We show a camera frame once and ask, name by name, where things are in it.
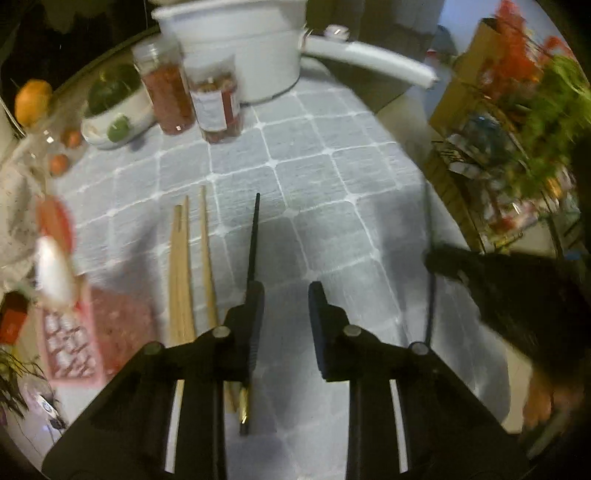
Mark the white ceramic bowl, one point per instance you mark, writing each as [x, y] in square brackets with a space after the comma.
[138, 117]

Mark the floral cabinet cover cloth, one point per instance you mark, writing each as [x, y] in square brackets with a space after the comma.
[16, 221]

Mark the small green round fruit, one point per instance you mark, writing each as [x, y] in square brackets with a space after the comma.
[118, 128]

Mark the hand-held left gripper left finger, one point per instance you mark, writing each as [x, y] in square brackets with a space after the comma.
[255, 323]

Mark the red flat box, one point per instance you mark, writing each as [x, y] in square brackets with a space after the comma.
[11, 325]

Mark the labelled red spice jar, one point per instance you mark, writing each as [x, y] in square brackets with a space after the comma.
[217, 106]

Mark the white electric cooking pot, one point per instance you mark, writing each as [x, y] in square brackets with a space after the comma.
[240, 46]

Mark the red plastic spoon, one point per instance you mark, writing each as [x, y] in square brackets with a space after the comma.
[57, 221]

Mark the clear glass jar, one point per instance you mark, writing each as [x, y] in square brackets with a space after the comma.
[44, 147]

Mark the pink plastic utensil basket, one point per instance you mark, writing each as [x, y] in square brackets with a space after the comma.
[120, 323]

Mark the tall red spice jar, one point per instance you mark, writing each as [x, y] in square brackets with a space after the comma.
[168, 92]

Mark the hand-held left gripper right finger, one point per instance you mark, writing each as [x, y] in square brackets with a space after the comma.
[319, 323]

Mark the small white device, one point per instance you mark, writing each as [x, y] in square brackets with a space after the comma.
[50, 407]

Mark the orange plastic bags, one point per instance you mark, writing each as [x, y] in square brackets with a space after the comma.
[517, 41]

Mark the white plastic spoon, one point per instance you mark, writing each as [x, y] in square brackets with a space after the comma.
[55, 272]

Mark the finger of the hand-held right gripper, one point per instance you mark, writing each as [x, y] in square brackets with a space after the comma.
[445, 263]

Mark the large orange with stem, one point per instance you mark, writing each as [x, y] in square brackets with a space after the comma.
[33, 101]

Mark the green pumpkin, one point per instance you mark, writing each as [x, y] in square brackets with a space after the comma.
[113, 90]

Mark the person's right hand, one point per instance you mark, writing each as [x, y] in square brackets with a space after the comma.
[547, 399]

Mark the small orange fruit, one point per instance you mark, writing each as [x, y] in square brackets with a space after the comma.
[59, 165]
[73, 138]

